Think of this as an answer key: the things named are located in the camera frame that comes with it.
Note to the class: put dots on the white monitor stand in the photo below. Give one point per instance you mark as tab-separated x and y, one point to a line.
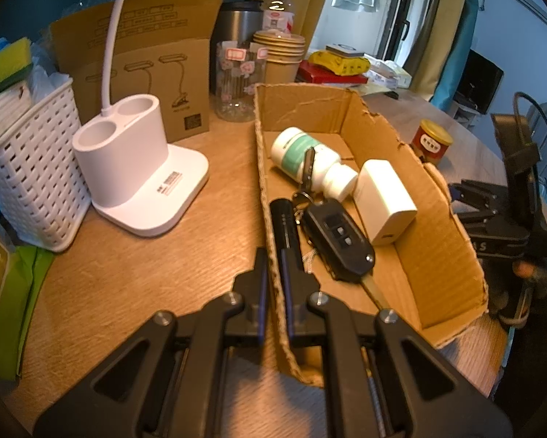
465	114

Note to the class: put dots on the stainless steel tumbler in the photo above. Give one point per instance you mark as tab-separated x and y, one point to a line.
239	23

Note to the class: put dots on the brown lamp packaging carton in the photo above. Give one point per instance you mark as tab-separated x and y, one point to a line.
164	54

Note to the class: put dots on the white woven plastic basket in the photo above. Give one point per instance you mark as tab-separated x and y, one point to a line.
31	182

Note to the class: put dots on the white wall charger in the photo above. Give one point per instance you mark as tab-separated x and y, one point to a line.
383	191

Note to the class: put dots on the cardboard box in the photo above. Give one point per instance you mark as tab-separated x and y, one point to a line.
437	237

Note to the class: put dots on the black monitor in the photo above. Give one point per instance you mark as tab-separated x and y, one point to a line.
481	82

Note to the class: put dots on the person's right hand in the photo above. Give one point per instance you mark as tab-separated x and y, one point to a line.
524	268

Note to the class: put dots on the stack of brown paper cups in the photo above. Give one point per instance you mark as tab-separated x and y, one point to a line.
280	59

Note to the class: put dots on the white green-label pill bottle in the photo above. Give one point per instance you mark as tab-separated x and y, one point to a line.
296	150

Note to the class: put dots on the white desk lamp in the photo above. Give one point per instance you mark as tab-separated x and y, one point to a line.
136	169

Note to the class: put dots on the green and yellow sponge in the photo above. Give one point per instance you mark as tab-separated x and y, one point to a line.
4	61

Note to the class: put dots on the green printed packet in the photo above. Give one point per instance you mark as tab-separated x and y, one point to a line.
4	305

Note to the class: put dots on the glass jar with stickers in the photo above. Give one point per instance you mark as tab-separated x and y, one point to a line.
237	86

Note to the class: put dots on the red flat box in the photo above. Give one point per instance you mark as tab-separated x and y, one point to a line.
314	73

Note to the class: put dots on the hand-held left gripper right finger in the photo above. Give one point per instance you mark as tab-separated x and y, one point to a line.
289	310

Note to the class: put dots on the clear plastic water bottle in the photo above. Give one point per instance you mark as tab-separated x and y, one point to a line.
279	13

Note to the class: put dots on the black car key fob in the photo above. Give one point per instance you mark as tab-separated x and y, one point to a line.
341	237

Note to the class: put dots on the grey flat device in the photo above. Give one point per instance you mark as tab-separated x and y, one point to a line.
342	49

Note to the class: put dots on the yellow printed packet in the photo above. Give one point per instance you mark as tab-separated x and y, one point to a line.
339	64

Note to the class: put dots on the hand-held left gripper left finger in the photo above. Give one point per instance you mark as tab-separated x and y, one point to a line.
264	301

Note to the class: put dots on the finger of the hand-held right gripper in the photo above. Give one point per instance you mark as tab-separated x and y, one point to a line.
474	189
476	215

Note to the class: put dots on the black sliding door frame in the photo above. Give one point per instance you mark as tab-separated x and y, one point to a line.
398	9

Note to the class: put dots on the gold and red can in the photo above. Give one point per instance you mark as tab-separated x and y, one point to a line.
430	143

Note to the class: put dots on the teal curtain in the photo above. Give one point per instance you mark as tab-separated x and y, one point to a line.
462	45

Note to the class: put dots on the clear plastic bag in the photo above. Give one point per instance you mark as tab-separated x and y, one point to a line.
50	64

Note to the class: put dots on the white small carton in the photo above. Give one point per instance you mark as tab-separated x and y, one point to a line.
383	81

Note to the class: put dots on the black bar-shaped gadget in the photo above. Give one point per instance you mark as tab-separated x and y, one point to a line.
283	223

